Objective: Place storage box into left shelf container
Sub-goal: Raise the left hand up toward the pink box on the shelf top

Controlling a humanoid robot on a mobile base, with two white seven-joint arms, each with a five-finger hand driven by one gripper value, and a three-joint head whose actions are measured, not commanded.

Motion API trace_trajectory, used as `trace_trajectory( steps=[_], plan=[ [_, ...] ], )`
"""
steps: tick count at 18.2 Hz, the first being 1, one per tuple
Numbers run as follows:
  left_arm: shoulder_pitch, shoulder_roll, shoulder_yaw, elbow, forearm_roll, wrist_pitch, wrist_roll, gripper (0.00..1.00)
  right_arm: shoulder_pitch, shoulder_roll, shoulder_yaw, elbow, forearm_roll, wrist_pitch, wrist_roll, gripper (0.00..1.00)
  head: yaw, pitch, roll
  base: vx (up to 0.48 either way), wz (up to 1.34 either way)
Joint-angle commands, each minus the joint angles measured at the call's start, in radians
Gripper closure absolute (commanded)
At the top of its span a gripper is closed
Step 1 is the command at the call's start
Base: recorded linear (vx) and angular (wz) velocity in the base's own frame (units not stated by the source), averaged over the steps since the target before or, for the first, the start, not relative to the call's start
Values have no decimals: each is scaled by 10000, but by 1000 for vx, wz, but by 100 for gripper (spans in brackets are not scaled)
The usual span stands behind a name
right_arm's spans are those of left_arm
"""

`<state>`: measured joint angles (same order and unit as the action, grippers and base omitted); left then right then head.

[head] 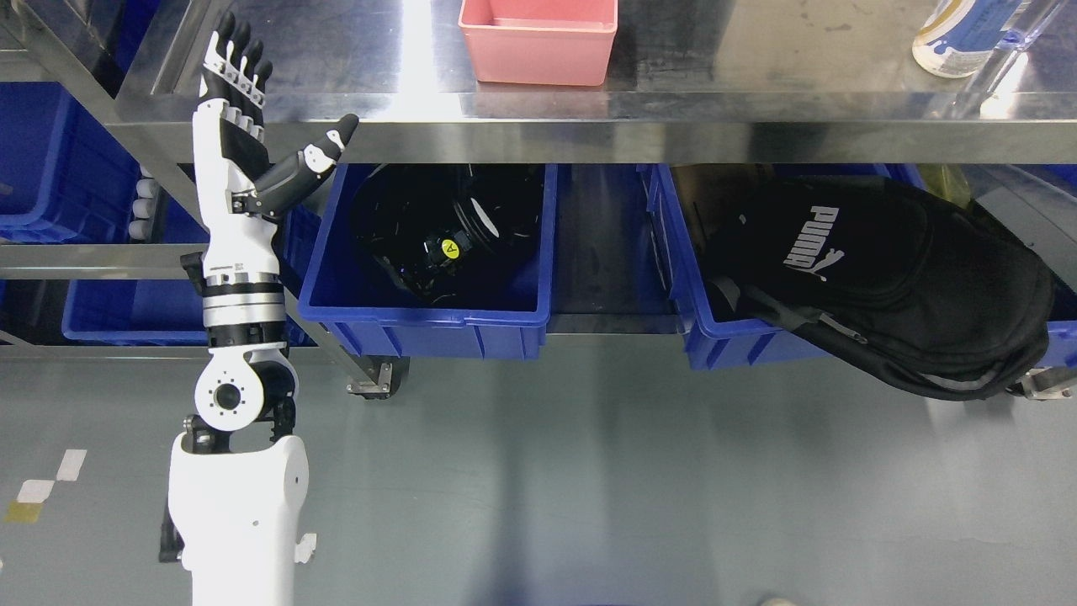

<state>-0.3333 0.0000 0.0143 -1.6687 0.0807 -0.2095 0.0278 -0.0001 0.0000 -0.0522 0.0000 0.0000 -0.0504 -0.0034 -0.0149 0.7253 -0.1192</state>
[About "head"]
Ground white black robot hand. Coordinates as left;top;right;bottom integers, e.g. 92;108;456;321
192;11;360;277

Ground pink plastic storage box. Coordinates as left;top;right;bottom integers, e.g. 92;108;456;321
458;1;619;86

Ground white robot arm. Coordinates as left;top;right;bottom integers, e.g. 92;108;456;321
162;12;360;605

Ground blue bin upper far left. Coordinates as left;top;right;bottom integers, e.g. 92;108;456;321
1;82;140;244

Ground black helmet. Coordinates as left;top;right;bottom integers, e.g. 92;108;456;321
350;163;546;307

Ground blue bin lower far left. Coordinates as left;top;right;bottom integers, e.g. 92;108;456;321
62;195;321;348

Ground blue bin with helmet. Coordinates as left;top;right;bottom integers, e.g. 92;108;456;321
299;163;570;360

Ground stainless steel work table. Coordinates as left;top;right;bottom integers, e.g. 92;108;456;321
0;0;1077;400

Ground blue bin with backpack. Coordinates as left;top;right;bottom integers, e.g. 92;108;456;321
645;163;1077;371

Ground black Puma backpack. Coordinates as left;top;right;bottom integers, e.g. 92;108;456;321
703;177;1055;401

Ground white blue bottle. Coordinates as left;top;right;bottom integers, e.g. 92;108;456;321
910;1;1022;79

